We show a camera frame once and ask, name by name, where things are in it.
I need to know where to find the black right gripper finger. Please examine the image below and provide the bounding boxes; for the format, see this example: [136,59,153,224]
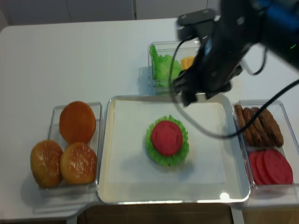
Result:
[205,91,222,100]

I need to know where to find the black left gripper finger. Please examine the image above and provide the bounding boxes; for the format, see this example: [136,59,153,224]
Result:
[181,91,197,107]

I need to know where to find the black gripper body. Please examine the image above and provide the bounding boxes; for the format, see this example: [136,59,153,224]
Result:
[172,14,254,93]

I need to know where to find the red tomato slice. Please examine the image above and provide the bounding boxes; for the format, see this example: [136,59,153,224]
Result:
[151,120,183,156]

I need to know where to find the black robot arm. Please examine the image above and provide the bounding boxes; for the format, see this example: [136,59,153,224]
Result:
[172,0,299,106]

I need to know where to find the yellow cheese slices stack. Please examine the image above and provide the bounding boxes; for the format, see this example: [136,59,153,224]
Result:
[181,56,195,70]

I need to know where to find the green lettuce leaves in container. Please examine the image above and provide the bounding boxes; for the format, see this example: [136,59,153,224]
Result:
[149,45,173,88]

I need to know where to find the clear lettuce cheese container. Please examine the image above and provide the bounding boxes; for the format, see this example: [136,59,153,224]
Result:
[148,40,200,95]

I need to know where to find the green lettuce leaf on tray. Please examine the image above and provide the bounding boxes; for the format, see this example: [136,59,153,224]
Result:
[145,115,190,167]

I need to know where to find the brown meat patty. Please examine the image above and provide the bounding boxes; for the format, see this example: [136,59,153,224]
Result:
[254,116,274,147]
[243,107,264,147]
[259,109,284,147]
[234,105,254,147]

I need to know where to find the silver metal tray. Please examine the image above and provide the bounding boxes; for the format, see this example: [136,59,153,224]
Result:
[98,95,250,203]

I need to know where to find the clear patty tomato container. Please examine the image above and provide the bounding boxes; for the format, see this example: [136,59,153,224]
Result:
[238,101,299,192]

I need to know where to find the red tomato slices stack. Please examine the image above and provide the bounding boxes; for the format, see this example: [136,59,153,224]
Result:
[249,149,293,185]

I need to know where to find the smooth brown bun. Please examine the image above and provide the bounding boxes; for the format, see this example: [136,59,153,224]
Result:
[59,101,96,144]

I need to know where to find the sesame bun at front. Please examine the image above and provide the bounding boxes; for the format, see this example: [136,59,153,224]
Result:
[60,142,97,184]

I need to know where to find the sesame bun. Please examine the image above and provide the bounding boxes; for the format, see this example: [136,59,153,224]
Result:
[30,140,63,189]
[60,142,97,184]

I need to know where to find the clear bun container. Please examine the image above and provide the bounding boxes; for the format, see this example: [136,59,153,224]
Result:
[39,102,103,194]

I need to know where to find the sesame bun at far left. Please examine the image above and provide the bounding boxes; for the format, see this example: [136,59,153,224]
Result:
[30,140,63,189]

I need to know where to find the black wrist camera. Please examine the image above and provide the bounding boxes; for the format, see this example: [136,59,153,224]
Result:
[176,9,216,41]

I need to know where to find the black camera cable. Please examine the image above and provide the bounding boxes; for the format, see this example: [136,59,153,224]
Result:
[168,35,299,140]

